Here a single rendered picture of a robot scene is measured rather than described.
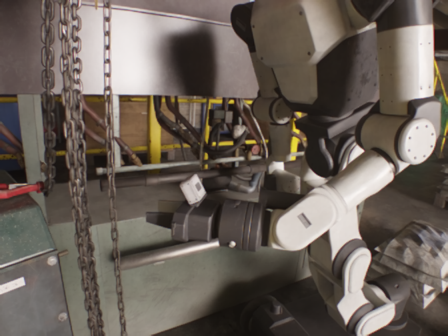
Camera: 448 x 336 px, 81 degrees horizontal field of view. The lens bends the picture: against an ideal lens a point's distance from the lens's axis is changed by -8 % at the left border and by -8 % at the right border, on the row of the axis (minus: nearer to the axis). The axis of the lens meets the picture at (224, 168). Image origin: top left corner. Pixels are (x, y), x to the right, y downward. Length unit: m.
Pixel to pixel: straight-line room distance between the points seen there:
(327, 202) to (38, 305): 0.56
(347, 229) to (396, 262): 1.10
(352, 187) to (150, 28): 0.82
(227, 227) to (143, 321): 0.96
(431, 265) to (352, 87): 1.45
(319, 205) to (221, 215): 0.16
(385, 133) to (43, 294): 0.69
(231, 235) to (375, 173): 0.27
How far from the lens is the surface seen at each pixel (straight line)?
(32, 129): 1.03
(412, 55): 0.56
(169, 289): 1.33
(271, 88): 0.90
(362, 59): 0.69
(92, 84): 1.02
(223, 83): 1.17
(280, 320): 1.27
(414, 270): 1.97
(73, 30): 0.57
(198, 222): 0.50
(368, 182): 0.54
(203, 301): 1.47
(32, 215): 0.64
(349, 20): 0.64
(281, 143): 0.95
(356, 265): 0.95
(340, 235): 0.90
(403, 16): 0.56
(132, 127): 3.93
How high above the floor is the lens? 1.08
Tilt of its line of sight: 16 degrees down
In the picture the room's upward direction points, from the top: 4 degrees clockwise
